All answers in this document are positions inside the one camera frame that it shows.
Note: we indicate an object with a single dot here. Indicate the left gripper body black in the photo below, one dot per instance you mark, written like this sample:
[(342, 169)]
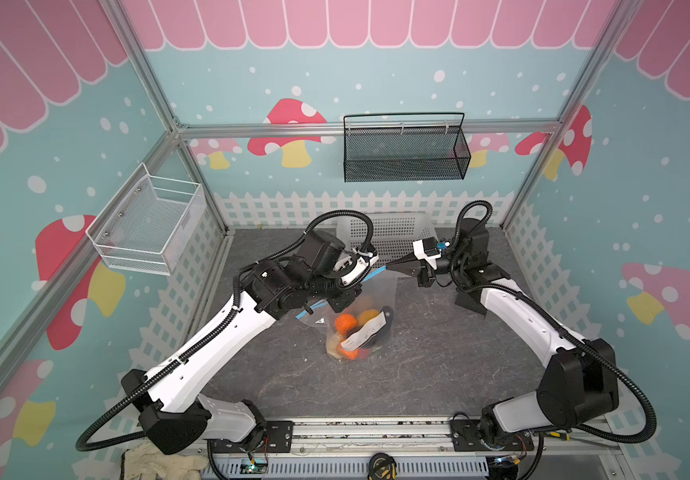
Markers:
[(342, 294)]

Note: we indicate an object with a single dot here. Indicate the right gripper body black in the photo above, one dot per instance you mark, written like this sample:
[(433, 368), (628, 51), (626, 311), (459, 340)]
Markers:
[(425, 269)]

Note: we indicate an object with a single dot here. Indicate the white plastic basket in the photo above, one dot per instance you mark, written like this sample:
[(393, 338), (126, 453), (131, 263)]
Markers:
[(393, 233)]

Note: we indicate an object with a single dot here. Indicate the yellow food piece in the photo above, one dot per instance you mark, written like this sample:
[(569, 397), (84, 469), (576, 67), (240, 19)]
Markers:
[(366, 316)]

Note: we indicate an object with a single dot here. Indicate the orange tangerine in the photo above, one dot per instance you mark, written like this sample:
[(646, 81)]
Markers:
[(350, 355), (345, 324)]

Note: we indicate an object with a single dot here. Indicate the clear zip top bag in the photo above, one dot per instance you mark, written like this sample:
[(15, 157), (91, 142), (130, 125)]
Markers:
[(362, 328)]

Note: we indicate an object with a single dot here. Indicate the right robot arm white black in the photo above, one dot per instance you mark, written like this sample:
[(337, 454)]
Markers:
[(580, 381)]

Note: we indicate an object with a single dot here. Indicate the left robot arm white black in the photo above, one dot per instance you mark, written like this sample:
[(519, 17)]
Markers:
[(165, 404)]

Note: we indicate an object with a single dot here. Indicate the beige cloth rag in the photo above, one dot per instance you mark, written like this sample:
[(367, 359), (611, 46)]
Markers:
[(146, 461)]

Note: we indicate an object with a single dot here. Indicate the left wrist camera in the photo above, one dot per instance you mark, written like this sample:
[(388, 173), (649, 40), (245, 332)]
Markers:
[(354, 266)]

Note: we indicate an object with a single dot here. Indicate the black wire wall basket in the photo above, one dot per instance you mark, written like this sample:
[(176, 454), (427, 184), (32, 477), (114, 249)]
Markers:
[(398, 147)]

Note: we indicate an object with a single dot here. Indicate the white wire wall basket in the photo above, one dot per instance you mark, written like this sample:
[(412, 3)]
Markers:
[(148, 223)]

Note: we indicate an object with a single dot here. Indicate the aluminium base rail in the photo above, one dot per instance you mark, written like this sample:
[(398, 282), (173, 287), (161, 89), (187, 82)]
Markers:
[(403, 435)]

